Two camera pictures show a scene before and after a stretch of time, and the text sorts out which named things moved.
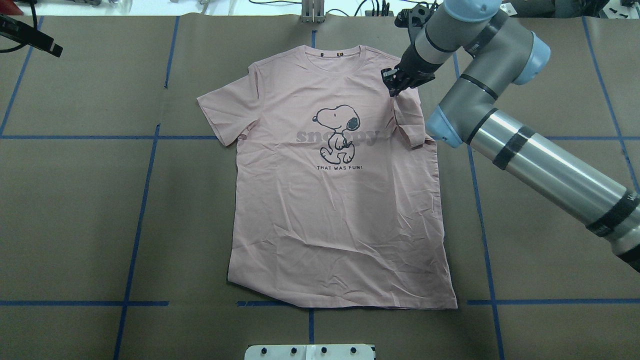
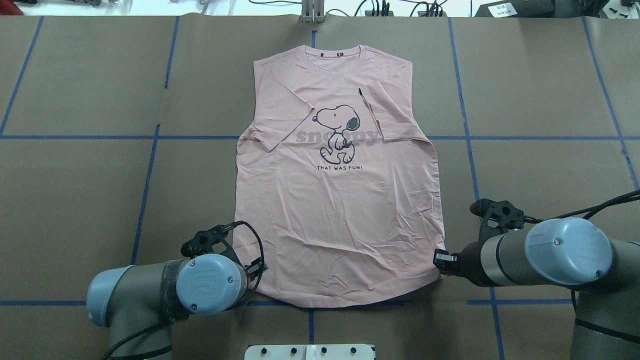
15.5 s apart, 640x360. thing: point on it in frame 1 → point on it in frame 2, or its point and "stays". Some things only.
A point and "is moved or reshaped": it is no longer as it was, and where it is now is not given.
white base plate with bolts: [310, 352] stays
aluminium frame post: [313, 11] stays
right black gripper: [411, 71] → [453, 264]
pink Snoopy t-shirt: [338, 202] is moved or reshaped
